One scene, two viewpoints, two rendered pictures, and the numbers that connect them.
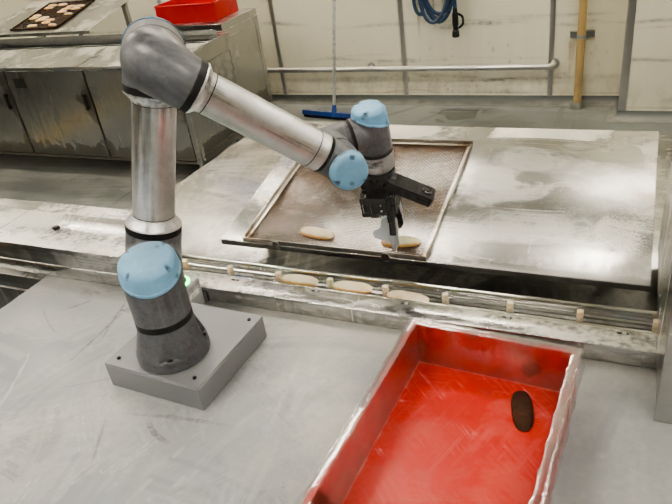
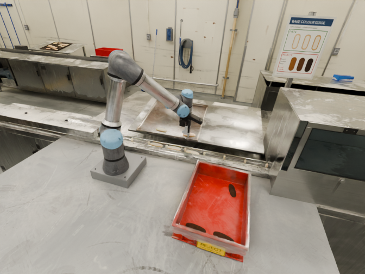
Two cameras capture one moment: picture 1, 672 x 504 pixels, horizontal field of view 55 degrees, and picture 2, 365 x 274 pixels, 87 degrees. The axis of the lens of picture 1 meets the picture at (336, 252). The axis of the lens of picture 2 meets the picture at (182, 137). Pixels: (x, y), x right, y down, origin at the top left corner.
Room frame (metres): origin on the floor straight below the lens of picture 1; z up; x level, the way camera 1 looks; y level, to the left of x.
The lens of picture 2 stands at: (0.14, 0.21, 1.66)
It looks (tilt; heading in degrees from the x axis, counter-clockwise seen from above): 32 degrees down; 346
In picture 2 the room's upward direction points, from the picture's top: 3 degrees clockwise
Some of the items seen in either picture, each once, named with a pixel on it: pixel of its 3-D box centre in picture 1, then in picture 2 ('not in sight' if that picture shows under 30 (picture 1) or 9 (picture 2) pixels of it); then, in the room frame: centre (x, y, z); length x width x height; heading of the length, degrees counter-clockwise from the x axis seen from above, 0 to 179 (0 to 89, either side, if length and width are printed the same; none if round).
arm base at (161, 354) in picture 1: (168, 331); (115, 160); (1.09, 0.36, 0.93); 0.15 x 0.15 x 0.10
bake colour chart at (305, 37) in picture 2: not in sight; (301, 49); (1.54, -1.09, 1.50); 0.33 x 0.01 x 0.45; 68
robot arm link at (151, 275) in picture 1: (153, 282); (112, 143); (1.10, 0.36, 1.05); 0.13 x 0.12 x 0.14; 10
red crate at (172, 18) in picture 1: (197, 8); (109, 51); (5.10, 0.75, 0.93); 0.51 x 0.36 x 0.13; 67
